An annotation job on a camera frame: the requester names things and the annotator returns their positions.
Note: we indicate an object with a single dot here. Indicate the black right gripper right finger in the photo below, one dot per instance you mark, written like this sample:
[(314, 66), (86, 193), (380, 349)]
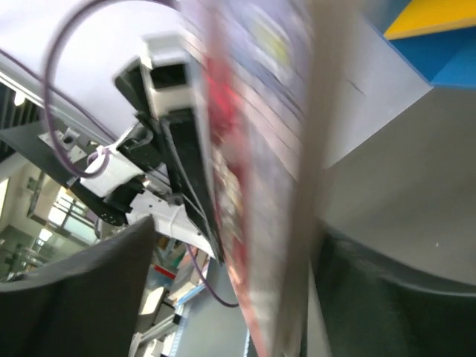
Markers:
[(374, 305)]

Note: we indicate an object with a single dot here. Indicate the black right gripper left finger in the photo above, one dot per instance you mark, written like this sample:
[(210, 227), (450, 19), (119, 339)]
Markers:
[(84, 305)]

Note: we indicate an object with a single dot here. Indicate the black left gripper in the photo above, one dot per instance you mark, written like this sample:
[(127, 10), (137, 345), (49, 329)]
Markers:
[(171, 145)]

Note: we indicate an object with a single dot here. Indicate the red pink picture book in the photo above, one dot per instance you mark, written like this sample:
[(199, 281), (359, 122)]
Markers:
[(251, 62)]

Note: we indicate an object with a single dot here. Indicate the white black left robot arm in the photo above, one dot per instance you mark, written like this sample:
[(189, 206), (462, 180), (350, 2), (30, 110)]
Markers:
[(122, 194)]

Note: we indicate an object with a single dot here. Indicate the blue pink yellow bookshelf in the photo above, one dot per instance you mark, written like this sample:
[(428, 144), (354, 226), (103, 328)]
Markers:
[(437, 38)]

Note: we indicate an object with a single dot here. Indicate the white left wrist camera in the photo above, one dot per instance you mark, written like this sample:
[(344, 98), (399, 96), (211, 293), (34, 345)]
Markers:
[(166, 69)]

